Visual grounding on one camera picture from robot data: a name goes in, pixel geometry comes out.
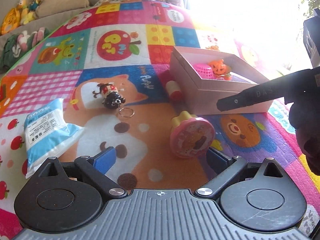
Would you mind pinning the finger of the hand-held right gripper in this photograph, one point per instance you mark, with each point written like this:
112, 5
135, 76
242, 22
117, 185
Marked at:
262, 93

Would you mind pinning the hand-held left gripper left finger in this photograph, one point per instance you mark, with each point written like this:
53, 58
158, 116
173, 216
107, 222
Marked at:
105, 160

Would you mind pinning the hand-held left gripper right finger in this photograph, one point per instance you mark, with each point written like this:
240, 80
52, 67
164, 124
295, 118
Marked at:
218, 160

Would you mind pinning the pink toy camera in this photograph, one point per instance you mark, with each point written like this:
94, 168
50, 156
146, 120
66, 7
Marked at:
192, 137

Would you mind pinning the orange pumpkin toy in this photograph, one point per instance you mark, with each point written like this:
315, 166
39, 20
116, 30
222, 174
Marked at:
219, 67

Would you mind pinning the beige cardboard box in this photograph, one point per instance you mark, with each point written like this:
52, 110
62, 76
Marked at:
200, 100

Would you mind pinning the pink plastic basket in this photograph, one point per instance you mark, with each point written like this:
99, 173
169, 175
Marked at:
203, 71

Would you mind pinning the blue white tissue pack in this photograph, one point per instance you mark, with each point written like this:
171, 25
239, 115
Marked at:
45, 135

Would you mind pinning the red white doll figure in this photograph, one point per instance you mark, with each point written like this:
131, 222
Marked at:
108, 89

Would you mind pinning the red cylinder toy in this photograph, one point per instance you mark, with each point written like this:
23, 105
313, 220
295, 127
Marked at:
173, 90

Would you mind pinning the person's right hand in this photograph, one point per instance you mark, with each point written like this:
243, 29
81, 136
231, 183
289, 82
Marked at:
306, 140

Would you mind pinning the colourful cartoon play mat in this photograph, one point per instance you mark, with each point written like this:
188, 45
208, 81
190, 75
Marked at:
140, 62

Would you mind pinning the green pink plush toy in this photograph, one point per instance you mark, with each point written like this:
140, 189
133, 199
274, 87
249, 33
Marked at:
10, 51

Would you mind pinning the pink white plush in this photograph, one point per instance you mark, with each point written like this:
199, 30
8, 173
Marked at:
25, 38

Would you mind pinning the orange yellow plush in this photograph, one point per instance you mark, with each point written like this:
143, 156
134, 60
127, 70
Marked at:
10, 21

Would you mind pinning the yellow duck plush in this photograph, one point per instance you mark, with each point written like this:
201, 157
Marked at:
23, 8

